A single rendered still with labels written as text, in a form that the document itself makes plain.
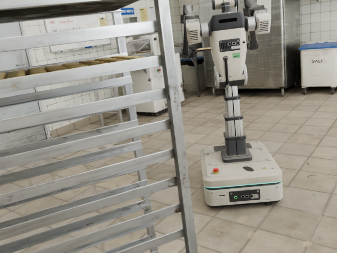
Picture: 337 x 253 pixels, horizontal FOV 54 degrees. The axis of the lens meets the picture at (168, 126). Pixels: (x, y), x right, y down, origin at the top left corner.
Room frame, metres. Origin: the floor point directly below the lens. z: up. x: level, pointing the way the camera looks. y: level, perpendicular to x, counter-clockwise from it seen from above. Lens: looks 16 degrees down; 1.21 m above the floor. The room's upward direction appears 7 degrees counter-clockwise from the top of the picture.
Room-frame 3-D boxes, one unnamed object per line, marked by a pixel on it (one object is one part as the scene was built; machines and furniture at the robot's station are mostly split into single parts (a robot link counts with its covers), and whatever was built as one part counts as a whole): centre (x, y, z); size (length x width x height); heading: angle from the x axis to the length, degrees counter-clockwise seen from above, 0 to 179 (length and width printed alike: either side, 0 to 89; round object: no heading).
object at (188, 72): (6.67, -0.65, 0.33); 0.54 x 0.53 x 0.66; 52
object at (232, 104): (2.29, -0.47, 0.53); 0.11 x 0.11 x 0.40; 85
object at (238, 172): (2.30, -0.47, 0.24); 0.68 x 0.53 x 0.41; 175
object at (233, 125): (2.29, -0.47, 0.38); 0.13 x 0.13 x 0.40; 85
